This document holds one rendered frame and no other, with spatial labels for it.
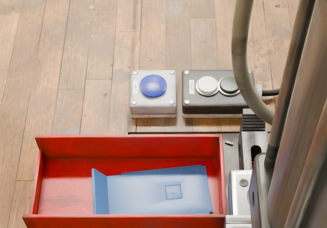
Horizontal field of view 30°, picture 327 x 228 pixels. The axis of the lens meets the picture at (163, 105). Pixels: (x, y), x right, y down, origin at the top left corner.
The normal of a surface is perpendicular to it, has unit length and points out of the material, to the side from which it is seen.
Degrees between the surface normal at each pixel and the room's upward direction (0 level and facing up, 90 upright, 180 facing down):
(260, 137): 0
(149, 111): 90
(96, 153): 90
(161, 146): 90
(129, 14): 0
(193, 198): 0
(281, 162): 90
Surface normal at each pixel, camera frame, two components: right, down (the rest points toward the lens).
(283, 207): -0.93, 0.32
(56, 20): -0.03, -0.58
